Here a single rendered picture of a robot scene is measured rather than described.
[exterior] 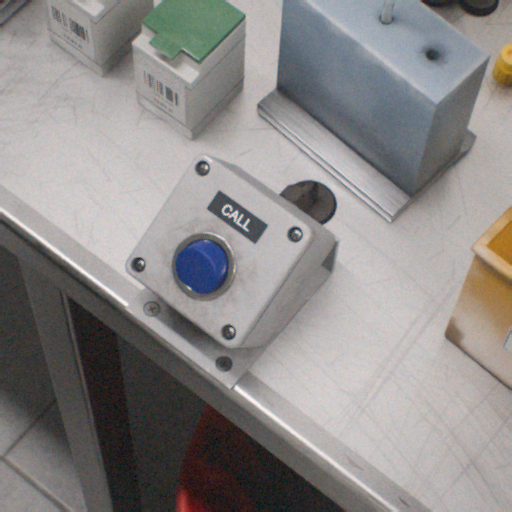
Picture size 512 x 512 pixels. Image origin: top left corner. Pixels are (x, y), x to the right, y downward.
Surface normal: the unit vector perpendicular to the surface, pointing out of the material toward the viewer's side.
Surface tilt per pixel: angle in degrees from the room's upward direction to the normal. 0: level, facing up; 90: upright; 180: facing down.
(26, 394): 0
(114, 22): 90
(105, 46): 90
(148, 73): 90
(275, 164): 0
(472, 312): 90
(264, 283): 30
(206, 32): 0
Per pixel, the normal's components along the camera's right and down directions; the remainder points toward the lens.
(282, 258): -0.29, -0.05
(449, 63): 0.03, -0.45
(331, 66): -0.69, 0.63
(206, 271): -0.53, 0.37
